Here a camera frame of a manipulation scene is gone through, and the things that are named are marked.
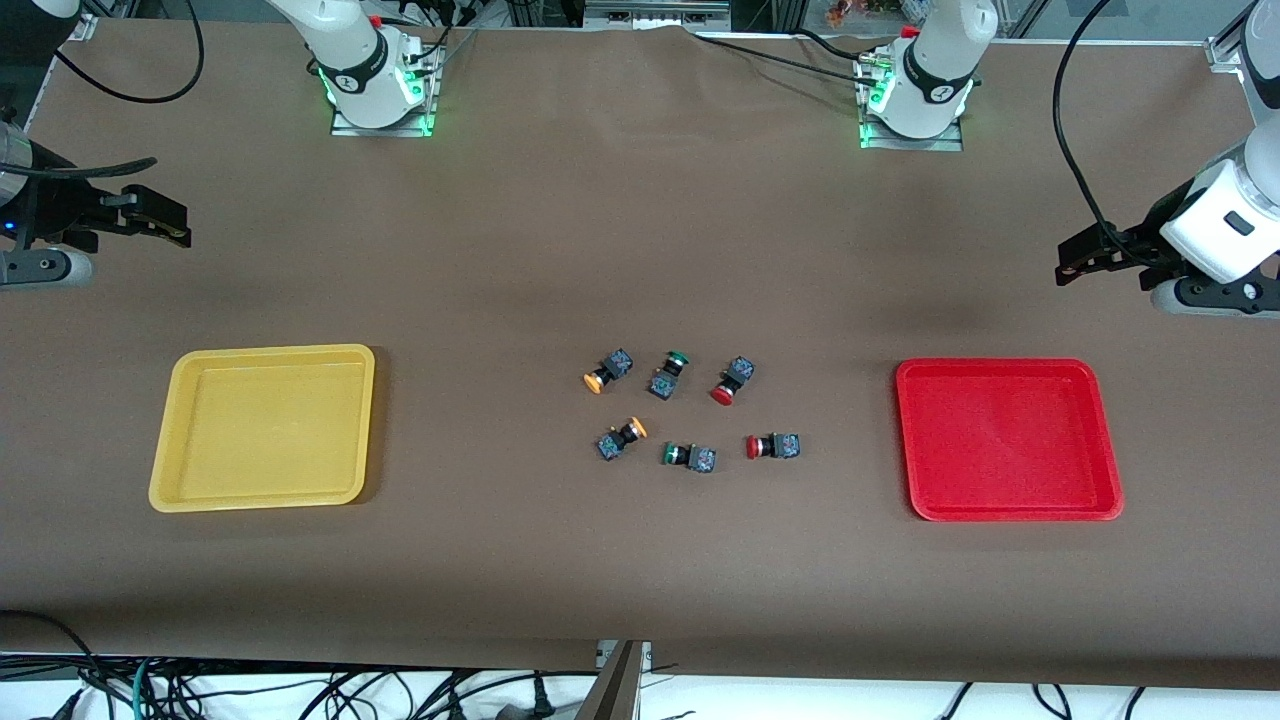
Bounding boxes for yellow push button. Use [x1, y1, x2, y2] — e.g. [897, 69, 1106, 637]
[596, 417, 648, 462]
[583, 348, 635, 395]

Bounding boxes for red plastic tray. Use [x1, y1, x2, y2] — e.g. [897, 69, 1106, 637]
[895, 358, 1125, 523]

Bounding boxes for yellow plastic tray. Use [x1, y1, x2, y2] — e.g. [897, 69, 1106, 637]
[148, 344, 376, 514]

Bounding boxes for brown table mat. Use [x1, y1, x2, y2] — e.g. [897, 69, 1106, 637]
[0, 20, 1280, 691]

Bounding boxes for grey metal box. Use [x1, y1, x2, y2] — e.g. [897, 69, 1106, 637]
[583, 0, 733, 31]

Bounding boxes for dark metal beam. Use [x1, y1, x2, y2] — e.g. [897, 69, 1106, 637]
[575, 642, 643, 720]

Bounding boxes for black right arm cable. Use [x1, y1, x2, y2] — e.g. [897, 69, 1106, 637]
[0, 0, 206, 183]

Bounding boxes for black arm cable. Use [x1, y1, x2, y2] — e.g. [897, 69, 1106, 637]
[1053, 0, 1138, 243]
[0, 0, 206, 183]

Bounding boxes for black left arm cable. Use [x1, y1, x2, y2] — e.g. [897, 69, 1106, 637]
[1053, 0, 1138, 243]

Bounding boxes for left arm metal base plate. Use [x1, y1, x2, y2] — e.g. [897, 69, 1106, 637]
[858, 55, 967, 153]

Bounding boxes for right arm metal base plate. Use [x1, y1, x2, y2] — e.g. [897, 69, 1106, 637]
[330, 45, 439, 138]

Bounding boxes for black cable on mat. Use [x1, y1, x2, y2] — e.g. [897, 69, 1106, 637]
[685, 28, 881, 89]

